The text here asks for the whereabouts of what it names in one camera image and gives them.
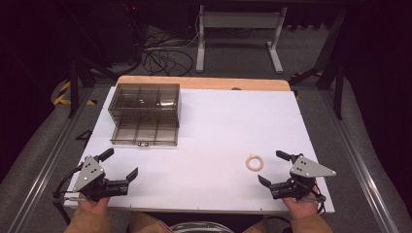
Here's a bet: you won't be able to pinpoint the black floor cables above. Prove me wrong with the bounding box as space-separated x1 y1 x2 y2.
141 25 195 78

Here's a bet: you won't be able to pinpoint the grey metal floor rail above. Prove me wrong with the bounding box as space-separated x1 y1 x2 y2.
318 89 394 233
7 86 95 233

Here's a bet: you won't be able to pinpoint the smoky transparent drawer cabinet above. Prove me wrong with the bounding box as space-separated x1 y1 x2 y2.
107 83 182 129

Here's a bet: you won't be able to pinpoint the person's left hand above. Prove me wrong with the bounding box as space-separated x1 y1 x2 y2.
78 192 111 216

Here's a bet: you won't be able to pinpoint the white metal desk frame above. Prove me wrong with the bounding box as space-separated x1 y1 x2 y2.
194 4 289 75

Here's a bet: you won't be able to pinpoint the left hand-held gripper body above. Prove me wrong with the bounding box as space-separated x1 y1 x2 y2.
72 154 130 203

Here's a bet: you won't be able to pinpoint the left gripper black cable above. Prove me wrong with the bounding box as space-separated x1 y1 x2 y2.
51 162 86 226

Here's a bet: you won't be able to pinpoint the wooden ring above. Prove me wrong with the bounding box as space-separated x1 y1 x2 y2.
245 153 264 172

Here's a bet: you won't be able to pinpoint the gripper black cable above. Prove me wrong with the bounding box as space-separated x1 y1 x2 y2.
51 162 86 226
304 183 327 216

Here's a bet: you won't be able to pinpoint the smoky transparent plastic drawer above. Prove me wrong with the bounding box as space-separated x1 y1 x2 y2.
110 114 180 148

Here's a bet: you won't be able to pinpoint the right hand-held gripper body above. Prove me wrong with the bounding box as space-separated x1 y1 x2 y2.
269 154 337 202

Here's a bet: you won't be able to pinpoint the person's right hand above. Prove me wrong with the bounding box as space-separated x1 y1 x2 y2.
282 190 321 221

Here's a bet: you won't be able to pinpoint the yellow black hazard tape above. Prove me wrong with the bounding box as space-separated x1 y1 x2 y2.
290 69 325 100
52 80 98 107

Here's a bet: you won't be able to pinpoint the white board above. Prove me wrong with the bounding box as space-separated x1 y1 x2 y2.
63 84 336 215

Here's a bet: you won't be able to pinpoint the black metal stand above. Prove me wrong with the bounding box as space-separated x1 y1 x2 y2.
288 9 347 121
65 56 120 119

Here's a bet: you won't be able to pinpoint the black triangular bracket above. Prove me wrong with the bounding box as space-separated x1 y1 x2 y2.
75 128 94 150

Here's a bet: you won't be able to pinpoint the round metal stool rim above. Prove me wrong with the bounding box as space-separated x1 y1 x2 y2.
170 220 235 233

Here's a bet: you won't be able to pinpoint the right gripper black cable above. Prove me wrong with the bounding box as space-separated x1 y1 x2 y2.
304 183 327 216

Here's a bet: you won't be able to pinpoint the wooden table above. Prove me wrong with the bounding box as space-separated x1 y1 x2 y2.
115 75 292 92

